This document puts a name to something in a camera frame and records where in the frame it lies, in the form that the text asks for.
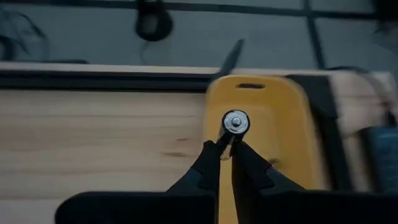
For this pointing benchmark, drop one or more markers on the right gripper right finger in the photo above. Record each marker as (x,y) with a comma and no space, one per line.
(248,177)

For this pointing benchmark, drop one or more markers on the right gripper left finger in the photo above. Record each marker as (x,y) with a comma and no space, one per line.
(205,168)

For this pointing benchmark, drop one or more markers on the yellow plastic bin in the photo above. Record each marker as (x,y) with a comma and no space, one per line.
(280,124)

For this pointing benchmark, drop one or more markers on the slim silver black battery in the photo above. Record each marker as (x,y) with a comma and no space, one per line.
(235,122)

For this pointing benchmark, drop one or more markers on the black pole with round end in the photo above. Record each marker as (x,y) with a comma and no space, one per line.
(169,25)

